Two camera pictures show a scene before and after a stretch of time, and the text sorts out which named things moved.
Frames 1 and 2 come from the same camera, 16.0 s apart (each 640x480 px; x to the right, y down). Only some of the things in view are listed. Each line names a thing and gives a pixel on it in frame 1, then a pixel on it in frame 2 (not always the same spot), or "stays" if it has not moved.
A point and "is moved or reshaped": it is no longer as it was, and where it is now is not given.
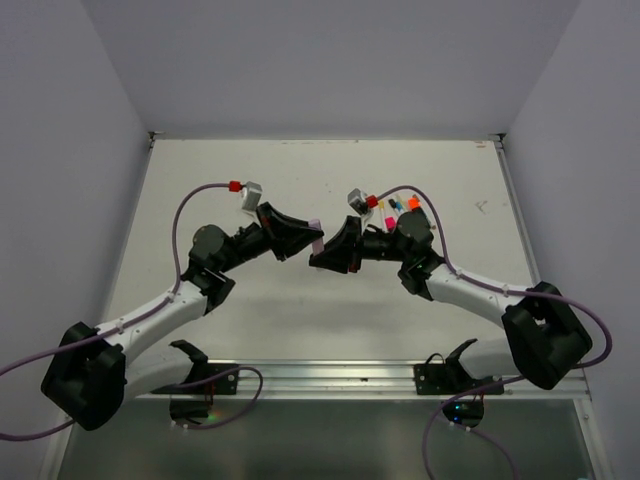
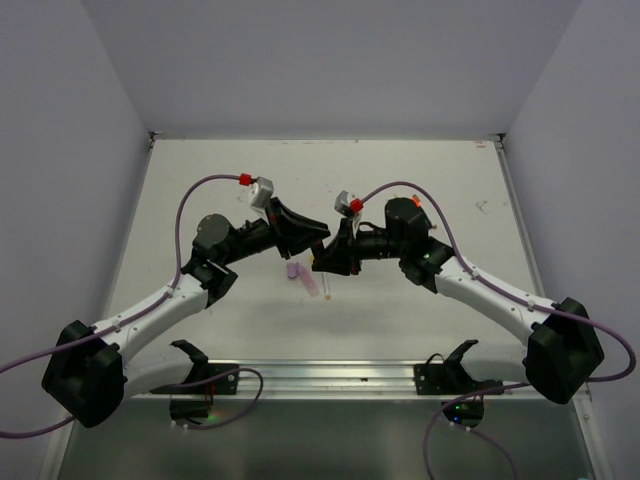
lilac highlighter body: (318, 246) is moved or reshaped
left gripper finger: (289, 245) stays
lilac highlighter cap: (315, 223) is moved or reshaped
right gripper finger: (336, 256) stays
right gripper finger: (346, 235) stays
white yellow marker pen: (381, 206) to (327, 296)
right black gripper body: (357, 247) stays
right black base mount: (439, 376) stays
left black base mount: (200, 368) stays
